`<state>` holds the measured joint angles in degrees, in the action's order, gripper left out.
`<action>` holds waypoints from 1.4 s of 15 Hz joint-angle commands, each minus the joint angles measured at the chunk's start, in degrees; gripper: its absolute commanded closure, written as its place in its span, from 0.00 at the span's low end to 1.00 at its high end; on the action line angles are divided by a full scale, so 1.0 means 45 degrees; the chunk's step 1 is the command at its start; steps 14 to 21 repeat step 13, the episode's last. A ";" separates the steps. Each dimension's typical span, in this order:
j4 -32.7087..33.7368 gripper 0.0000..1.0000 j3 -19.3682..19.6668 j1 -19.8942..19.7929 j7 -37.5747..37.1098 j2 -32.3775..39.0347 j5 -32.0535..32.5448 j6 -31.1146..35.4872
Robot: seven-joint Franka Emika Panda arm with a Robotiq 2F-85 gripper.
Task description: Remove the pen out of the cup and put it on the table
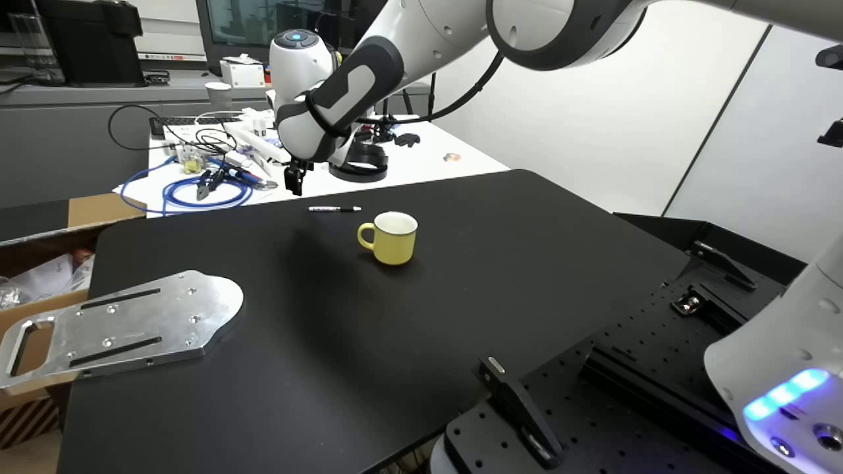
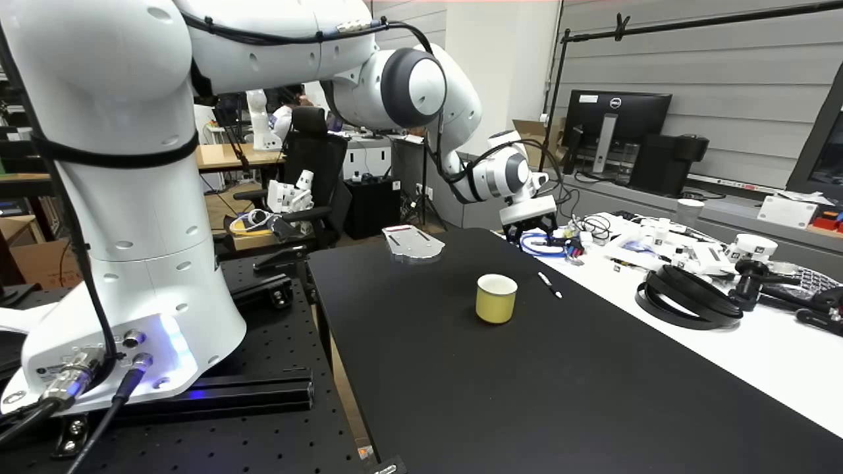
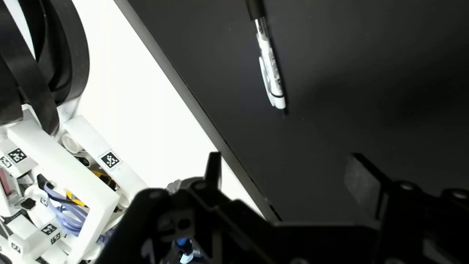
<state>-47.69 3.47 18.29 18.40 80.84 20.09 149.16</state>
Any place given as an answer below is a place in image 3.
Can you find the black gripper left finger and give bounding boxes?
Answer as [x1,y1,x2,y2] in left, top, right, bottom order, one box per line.
[203,150,224,190]

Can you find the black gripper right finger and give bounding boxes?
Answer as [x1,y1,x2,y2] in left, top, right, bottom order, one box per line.
[343,152,393,221]

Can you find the white and black pen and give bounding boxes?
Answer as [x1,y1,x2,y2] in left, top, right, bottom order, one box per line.
[244,0,288,115]

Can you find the white modules with tags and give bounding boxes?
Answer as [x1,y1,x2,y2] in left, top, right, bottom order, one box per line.
[0,103,148,264]

